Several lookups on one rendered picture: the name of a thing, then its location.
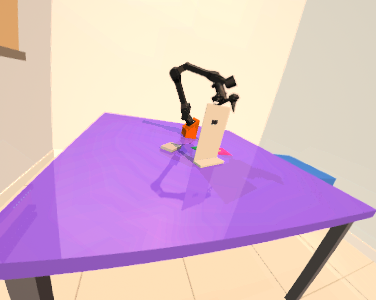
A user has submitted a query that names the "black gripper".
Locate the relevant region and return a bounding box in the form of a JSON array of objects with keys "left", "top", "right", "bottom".
[{"left": 213, "top": 89, "right": 239, "bottom": 113}]

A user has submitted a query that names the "pink square mat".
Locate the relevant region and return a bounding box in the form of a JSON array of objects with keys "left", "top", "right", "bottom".
[{"left": 218, "top": 148, "right": 231, "bottom": 155}]

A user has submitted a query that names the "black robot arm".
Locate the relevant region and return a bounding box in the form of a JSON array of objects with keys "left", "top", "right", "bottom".
[{"left": 169, "top": 62, "right": 237, "bottom": 126}]

